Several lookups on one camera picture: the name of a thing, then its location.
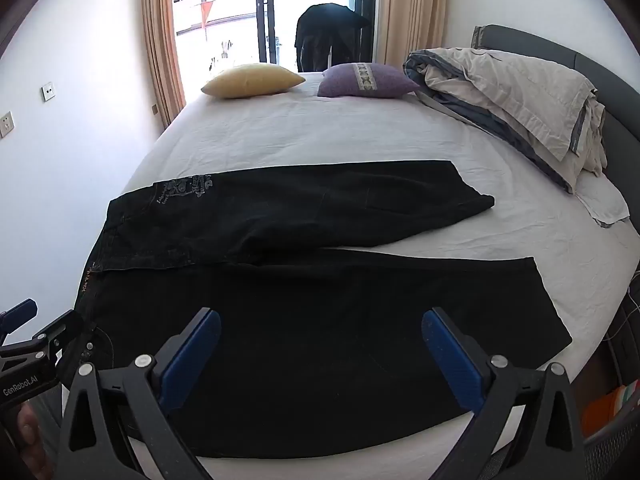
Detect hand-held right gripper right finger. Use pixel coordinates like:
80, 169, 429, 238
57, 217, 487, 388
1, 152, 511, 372
421, 307, 588, 480

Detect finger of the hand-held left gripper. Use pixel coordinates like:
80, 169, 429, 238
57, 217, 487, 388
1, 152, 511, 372
0, 299, 38, 333
31, 310, 96, 376

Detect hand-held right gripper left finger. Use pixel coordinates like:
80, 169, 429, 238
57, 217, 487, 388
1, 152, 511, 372
55, 307, 223, 480

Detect black pants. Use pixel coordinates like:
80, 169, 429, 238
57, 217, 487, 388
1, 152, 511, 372
75, 160, 573, 460

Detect person's left hand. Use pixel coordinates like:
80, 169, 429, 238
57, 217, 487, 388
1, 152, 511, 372
15, 402, 48, 466

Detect orange striped item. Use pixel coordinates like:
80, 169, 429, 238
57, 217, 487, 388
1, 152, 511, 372
587, 382, 640, 436

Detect black mesh basket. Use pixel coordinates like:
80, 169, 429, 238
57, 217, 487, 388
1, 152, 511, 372
582, 417, 640, 480

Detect white pillow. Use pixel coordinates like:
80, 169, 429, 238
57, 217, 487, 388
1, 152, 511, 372
572, 170, 631, 229

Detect bed with white sheet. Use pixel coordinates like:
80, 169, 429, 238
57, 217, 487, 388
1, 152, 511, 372
60, 67, 640, 480

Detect folded beige grey duvet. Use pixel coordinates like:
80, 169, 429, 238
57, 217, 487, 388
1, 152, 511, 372
403, 47, 608, 195

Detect yellow pillow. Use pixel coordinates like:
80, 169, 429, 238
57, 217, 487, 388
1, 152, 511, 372
201, 63, 306, 99

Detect purple patterned pillow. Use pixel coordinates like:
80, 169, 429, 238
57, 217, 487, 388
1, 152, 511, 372
317, 62, 421, 99

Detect beige curtain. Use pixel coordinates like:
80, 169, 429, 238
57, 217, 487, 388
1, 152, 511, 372
141, 0, 187, 131
376, 0, 448, 66

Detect grey bed headboard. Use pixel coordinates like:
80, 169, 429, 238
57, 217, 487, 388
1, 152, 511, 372
472, 24, 640, 221

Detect balcony railing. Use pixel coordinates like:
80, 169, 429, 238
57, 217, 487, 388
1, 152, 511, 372
175, 0, 258, 38

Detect black draped garment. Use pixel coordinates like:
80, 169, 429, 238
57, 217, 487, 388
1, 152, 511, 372
295, 4, 372, 73

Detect thin white cable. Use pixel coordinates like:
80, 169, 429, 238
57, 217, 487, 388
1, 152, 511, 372
607, 270, 640, 343

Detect dark sliding door frame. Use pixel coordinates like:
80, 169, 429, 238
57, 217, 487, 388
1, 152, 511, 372
254, 0, 281, 68

